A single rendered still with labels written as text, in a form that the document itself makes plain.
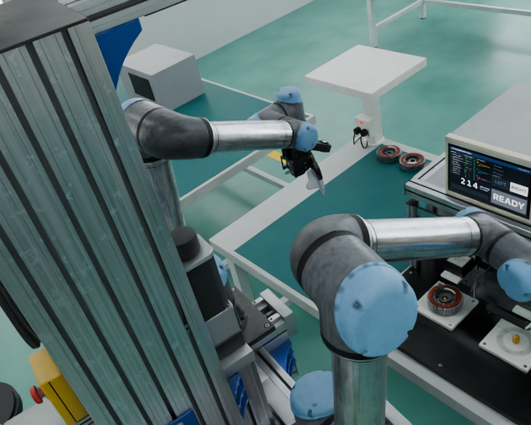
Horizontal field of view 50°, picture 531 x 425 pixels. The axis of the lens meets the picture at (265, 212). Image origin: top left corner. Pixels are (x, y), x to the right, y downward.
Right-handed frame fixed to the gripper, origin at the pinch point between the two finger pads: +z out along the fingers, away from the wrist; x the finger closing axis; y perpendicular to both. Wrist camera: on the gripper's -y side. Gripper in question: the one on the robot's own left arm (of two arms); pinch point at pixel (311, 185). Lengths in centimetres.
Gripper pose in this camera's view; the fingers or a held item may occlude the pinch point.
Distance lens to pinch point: 185.6
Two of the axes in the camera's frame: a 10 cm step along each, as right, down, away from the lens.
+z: 1.9, 7.8, 5.9
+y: -8.2, 4.6, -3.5
